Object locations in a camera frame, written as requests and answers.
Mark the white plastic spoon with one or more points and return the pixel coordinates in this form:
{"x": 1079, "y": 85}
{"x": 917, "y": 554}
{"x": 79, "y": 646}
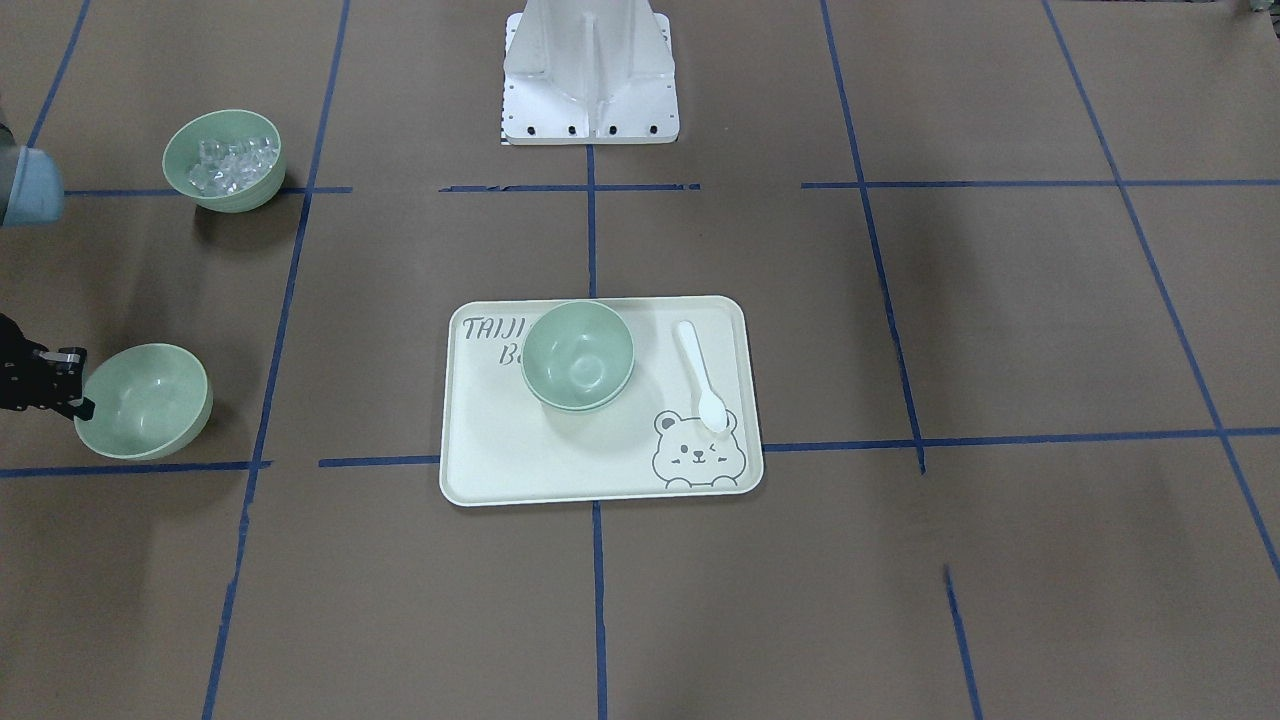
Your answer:
{"x": 712, "y": 411}

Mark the ice cubes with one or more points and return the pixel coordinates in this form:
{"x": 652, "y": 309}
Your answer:
{"x": 223, "y": 168}

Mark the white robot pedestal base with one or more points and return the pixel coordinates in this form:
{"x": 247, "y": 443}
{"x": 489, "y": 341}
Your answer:
{"x": 589, "y": 73}

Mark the cream bear tray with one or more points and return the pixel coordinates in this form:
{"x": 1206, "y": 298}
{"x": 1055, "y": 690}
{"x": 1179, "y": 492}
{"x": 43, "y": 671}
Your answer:
{"x": 499, "y": 445}

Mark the green bowl with ice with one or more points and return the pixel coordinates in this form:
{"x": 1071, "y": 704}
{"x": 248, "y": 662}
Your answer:
{"x": 225, "y": 126}

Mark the green bowl front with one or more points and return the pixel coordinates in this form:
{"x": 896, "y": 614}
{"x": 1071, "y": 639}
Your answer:
{"x": 150, "y": 402}

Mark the green bowl on tray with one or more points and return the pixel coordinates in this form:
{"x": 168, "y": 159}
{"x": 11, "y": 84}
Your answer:
{"x": 563, "y": 395}

